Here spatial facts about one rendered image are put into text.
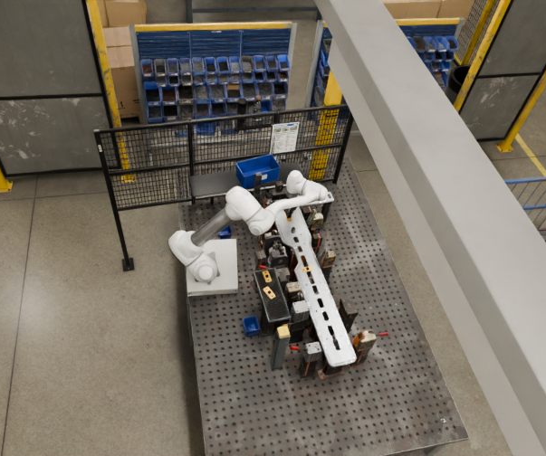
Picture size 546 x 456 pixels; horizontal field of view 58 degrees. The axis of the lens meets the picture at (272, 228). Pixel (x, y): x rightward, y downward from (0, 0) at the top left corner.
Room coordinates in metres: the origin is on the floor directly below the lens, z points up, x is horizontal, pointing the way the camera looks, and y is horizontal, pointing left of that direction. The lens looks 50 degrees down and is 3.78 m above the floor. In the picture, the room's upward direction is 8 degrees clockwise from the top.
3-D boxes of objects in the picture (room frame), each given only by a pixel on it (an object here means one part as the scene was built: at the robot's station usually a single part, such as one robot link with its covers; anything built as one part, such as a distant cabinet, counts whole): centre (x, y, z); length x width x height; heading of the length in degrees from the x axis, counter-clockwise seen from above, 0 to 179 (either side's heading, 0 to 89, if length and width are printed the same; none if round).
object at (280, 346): (1.41, -0.15, 0.92); 0.08 x 0.08 x 0.44; 22
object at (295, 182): (2.42, -0.12, 1.39); 0.13 x 0.11 x 0.16; 72
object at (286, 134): (2.98, 0.01, 1.30); 0.23 x 0.02 x 0.31; 112
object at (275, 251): (2.01, -0.05, 0.94); 0.18 x 0.13 x 0.49; 22
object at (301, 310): (1.63, -0.24, 0.90); 0.13 x 0.10 x 0.41; 112
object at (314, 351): (1.38, -0.34, 0.88); 0.11 x 0.10 x 0.36; 112
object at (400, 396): (2.08, -0.23, 0.68); 2.56 x 1.61 x 0.04; 17
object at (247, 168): (2.78, 0.17, 1.09); 0.30 x 0.17 x 0.13; 122
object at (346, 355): (1.98, -0.29, 1.00); 1.38 x 0.22 x 0.02; 22
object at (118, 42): (4.89, 2.18, 0.52); 1.21 x 0.81 x 1.05; 21
